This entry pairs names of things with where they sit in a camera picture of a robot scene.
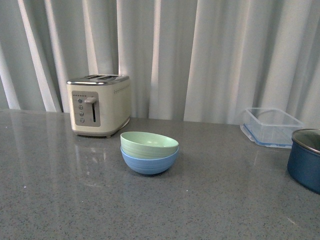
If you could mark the white curtain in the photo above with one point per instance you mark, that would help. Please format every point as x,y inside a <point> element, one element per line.
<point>188,60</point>

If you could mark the blue bowl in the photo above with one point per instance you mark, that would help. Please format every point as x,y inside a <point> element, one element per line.
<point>149,166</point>

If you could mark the clear plastic container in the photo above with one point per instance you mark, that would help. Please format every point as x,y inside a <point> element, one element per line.
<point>270,127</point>

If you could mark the cream toaster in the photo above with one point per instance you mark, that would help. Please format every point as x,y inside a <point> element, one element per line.
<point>99,104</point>

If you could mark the blue saucepan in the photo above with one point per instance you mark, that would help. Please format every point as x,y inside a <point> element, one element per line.
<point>304,167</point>

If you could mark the green bowl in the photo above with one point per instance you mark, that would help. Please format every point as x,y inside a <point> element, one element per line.
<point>146,145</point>

